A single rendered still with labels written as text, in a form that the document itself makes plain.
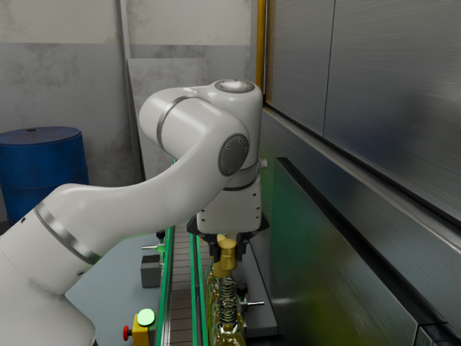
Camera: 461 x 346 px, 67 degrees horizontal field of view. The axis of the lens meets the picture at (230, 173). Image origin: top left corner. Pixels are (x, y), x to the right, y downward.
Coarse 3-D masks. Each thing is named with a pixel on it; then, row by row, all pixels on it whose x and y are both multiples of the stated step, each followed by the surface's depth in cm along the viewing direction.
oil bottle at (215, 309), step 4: (216, 300) 65; (236, 300) 64; (216, 304) 63; (212, 308) 64; (216, 308) 62; (240, 308) 63; (212, 312) 63; (216, 312) 61; (240, 312) 62; (212, 316) 63; (216, 316) 61; (240, 316) 61; (212, 320) 62; (216, 320) 61; (240, 320) 61; (212, 324) 63
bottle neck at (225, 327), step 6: (222, 300) 56; (228, 300) 57; (234, 300) 56; (222, 306) 55; (228, 306) 57; (234, 306) 55; (222, 312) 55; (228, 312) 55; (234, 312) 55; (222, 318) 55; (228, 318) 55; (234, 318) 55; (222, 324) 56; (228, 324) 55; (234, 324) 56; (222, 330) 56; (228, 330) 56; (234, 330) 56
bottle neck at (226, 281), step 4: (220, 280) 61; (224, 280) 62; (228, 280) 62; (232, 280) 62; (220, 284) 60; (224, 284) 60; (228, 284) 60; (232, 284) 60; (220, 288) 61; (224, 288) 60; (228, 288) 60; (232, 288) 60; (220, 292) 61; (224, 292) 60; (228, 292) 60; (232, 292) 61; (220, 296) 61; (224, 296) 61; (228, 296) 61; (232, 296) 61; (220, 300) 62
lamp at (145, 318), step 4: (140, 312) 95; (144, 312) 94; (148, 312) 94; (152, 312) 95; (140, 316) 93; (144, 316) 93; (148, 316) 93; (152, 316) 94; (140, 320) 93; (144, 320) 93; (148, 320) 93; (152, 320) 94; (140, 324) 93; (144, 324) 93; (148, 324) 93
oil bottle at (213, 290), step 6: (210, 288) 68; (216, 288) 67; (210, 294) 67; (216, 294) 66; (210, 300) 67; (210, 306) 67; (210, 312) 67; (210, 318) 68; (210, 324) 68; (210, 330) 69; (210, 336) 70; (210, 342) 71
